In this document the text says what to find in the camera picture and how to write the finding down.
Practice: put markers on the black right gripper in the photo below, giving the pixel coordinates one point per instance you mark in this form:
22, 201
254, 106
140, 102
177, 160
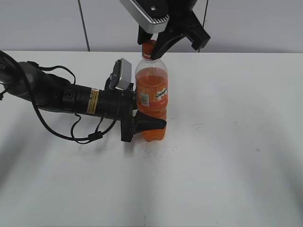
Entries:
182, 23

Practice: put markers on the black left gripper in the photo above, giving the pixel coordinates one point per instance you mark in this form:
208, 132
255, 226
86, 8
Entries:
118, 105

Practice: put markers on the orange bottle cap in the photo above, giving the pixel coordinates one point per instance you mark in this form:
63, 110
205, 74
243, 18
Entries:
147, 48

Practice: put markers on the orange soda plastic bottle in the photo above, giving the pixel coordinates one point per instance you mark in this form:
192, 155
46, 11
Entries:
151, 78

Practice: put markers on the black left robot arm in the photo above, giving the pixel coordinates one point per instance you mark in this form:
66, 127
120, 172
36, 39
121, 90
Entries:
46, 91

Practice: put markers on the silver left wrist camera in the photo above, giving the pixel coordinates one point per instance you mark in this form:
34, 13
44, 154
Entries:
120, 78

